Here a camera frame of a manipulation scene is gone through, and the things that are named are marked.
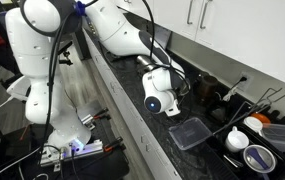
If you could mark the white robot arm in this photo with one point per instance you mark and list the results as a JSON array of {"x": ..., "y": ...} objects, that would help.
[{"x": 35, "y": 30}]

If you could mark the white cup in rack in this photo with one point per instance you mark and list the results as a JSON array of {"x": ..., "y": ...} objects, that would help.
[{"x": 236, "y": 140}]

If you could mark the dark brown grinder jar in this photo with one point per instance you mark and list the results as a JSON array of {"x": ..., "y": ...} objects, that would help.
[{"x": 204, "y": 88}]

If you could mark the clear plastic container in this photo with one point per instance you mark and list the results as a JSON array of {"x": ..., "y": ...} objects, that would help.
[{"x": 190, "y": 133}]

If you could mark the white bowl orange lid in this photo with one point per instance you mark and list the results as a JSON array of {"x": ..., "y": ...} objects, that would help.
[{"x": 256, "y": 121}]

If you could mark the black dish rack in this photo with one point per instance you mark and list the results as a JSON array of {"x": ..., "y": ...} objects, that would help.
[{"x": 233, "y": 162}]

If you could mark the metal bowl with spoon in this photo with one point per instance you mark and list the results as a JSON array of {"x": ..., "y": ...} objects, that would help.
[{"x": 259, "y": 159}]

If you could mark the white upper cabinets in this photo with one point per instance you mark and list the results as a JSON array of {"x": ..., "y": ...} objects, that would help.
[{"x": 249, "y": 31}]

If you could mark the wall power outlet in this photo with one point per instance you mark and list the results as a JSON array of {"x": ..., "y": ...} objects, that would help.
[{"x": 245, "y": 81}]

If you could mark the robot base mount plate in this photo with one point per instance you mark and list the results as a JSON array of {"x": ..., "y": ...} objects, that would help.
[{"x": 53, "y": 155}]

